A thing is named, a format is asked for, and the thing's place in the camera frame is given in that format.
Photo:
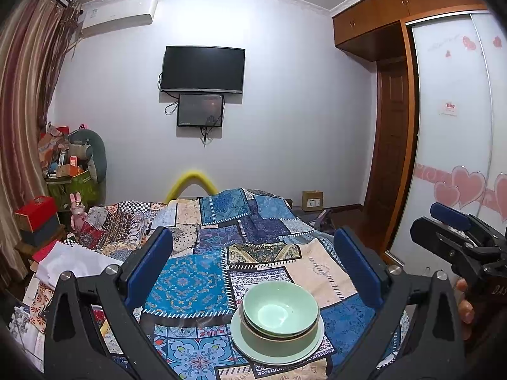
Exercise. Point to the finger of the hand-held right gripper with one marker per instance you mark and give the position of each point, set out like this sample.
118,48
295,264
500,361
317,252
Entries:
451,214
435,237

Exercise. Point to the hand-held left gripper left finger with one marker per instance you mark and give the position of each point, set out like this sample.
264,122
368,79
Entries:
152,261

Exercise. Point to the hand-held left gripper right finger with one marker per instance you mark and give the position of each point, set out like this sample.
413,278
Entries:
358,269

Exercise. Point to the green bowl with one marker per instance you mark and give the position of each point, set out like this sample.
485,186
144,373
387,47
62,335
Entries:
277,308

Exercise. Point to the pink bowl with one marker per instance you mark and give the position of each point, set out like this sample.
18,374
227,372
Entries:
277,339

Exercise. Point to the green plate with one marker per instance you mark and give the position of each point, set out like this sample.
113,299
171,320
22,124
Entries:
277,358

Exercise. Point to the person's right hand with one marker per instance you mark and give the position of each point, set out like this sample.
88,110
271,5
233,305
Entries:
464,304

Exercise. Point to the patchwork blanket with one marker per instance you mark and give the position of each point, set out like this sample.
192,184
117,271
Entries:
198,285

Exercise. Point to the grey bag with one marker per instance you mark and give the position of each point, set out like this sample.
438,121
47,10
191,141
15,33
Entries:
323,219

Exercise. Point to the wooden wardrobe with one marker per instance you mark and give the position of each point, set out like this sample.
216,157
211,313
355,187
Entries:
447,146

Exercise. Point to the white folded cloth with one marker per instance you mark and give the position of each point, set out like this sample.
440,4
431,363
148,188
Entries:
71,263

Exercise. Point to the cardboard box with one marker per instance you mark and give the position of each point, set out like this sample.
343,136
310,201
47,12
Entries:
313,200

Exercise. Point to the pink rabbit toy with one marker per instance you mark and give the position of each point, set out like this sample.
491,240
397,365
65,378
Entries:
78,213

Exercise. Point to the yellow foam tube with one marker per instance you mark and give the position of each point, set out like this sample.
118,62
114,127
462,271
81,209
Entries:
190,174

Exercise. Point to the dark grey box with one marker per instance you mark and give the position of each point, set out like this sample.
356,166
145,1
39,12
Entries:
43,235

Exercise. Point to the red box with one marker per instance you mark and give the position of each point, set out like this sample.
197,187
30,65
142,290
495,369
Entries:
37,211

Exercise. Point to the stack of papers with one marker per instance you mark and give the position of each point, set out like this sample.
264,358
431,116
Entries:
23,324

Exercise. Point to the pile of assorted boxes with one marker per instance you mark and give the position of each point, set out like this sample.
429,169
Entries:
55,146

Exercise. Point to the small black monitor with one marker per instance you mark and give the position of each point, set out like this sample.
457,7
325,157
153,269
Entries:
200,110

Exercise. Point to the striped brown curtain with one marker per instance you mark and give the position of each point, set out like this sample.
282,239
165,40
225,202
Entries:
23,107

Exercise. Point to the wooden overhead cabinet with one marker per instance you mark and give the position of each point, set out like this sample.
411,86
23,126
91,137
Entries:
396,8

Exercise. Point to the white air conditioner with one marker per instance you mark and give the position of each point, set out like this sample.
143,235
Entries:
119,14

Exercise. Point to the wooden bed frame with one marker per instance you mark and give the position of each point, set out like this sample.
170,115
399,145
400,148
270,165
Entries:
289,204

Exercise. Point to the black wall television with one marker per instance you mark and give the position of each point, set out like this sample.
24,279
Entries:
202,69

